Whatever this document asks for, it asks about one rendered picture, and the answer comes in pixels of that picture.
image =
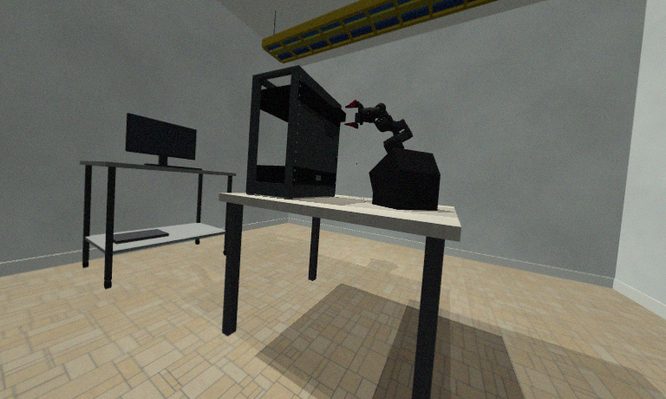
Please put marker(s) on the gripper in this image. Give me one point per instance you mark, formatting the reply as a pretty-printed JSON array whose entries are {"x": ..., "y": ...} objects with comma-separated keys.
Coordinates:
[{"x": 363, "y": 114}]

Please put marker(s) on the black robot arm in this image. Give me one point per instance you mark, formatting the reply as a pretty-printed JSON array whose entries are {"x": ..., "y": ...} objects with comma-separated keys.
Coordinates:
[{"x": 386, "y": 124}]

